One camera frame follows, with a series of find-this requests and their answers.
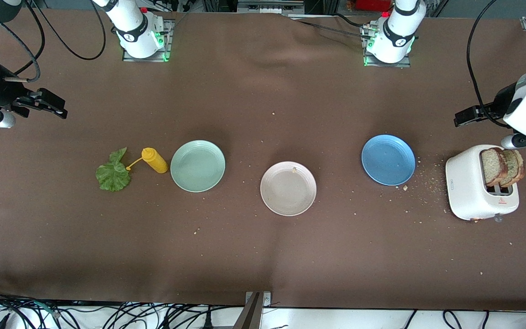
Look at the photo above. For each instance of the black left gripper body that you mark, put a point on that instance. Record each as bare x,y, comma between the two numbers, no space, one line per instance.
500,103

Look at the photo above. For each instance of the brown bread slice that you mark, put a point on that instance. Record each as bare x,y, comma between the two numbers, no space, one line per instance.
515,167
491,167

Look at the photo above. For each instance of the green lettuce leaf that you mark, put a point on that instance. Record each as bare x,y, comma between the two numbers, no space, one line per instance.
113,176

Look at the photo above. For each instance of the yellow mustard squeeze bottle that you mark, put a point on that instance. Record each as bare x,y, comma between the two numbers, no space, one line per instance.
155,162

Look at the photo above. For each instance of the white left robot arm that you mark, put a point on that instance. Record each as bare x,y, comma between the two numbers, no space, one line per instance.
397,32

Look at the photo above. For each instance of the blue plate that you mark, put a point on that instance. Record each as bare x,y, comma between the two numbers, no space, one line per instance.
388,160

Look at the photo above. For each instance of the pale green plate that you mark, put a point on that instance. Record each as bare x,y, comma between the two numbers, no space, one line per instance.
197,166

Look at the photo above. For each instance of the beige plate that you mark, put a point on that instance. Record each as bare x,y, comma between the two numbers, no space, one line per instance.
288,192

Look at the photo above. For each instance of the white toaster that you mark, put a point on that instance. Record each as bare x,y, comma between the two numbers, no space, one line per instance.
466,187

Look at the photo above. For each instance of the red box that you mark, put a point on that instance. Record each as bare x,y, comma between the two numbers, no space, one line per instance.
372,4

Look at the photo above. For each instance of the silver power strip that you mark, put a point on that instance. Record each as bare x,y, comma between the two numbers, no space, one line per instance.
270,6

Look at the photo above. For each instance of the brown tablecloth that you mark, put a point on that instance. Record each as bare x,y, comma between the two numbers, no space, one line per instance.
263,256

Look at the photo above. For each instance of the dark grey metal bar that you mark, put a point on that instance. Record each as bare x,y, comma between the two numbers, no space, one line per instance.
249,315

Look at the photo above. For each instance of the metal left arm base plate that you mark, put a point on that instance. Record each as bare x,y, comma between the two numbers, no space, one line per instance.
404,64

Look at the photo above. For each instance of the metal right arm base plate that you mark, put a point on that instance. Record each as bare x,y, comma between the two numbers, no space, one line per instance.
168,34

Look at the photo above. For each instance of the silver table edge bracket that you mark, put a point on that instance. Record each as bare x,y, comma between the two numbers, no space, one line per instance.
267,298

